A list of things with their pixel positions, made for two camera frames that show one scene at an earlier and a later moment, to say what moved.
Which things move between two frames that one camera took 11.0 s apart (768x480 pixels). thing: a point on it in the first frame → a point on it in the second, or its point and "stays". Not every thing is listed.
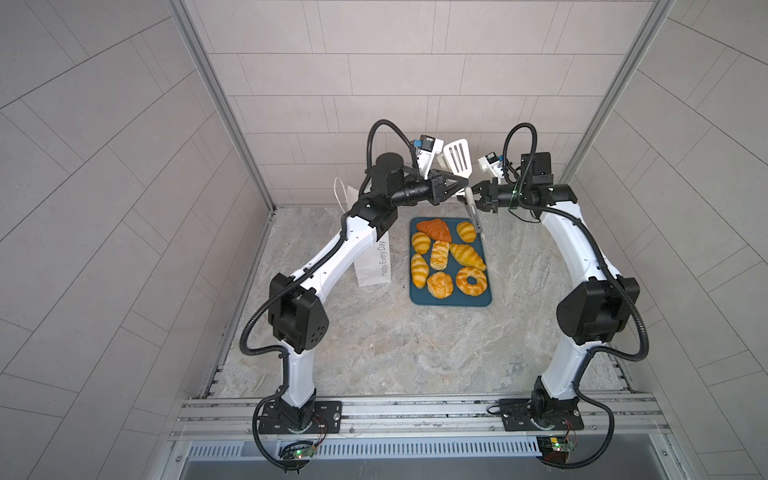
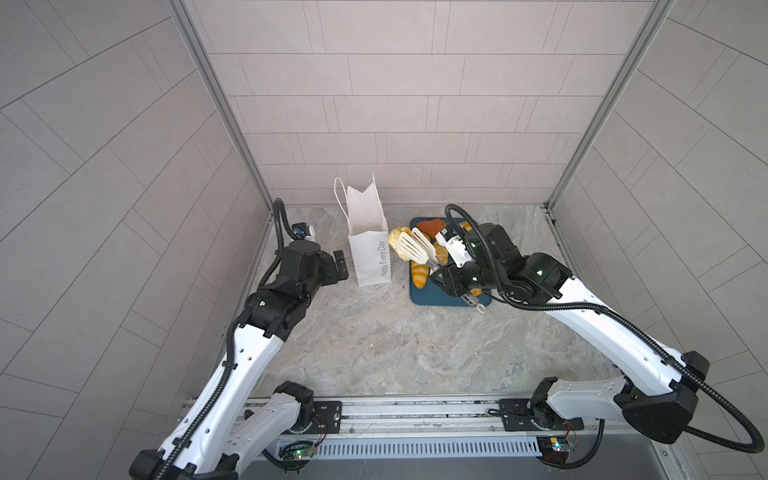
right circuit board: [555, 449] stays
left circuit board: [305, 452] stays
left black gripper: [429, 191] → [330, 276]
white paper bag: [374, 265] stays
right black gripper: [494, 195] → [449, 278]
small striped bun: [421, 242] → [394, 236]
